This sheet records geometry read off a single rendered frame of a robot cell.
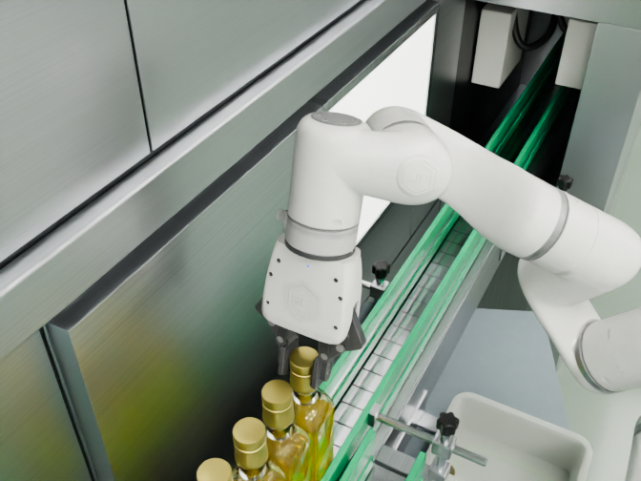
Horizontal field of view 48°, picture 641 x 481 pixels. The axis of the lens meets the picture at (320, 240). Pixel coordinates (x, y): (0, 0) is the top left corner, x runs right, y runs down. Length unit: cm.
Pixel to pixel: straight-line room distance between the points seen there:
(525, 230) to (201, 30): 38
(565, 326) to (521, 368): 52
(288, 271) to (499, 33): 108
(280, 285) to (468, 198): 23
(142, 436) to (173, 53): 41
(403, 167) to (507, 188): 15
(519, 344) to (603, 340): 59
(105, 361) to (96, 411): 5
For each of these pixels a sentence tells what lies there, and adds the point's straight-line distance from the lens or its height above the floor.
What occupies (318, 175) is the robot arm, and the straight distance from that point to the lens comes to 68.
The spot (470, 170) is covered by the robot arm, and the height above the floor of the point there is 134.
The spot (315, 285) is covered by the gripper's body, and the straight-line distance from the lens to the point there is 74.
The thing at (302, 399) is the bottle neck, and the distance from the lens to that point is 85.
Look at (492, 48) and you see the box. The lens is 173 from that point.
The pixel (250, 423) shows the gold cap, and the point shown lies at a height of 116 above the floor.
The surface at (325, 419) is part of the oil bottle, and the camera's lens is 88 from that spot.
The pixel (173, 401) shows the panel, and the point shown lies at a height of 111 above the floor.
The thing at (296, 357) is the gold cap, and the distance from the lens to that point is 82.
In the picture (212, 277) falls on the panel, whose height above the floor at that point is 123.
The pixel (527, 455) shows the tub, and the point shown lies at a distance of 126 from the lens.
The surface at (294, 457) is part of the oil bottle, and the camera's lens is 84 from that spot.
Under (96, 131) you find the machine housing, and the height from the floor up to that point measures 146.
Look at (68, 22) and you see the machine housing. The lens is 61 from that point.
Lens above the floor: 177
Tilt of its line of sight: 39 degrees down
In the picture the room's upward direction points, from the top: straight up
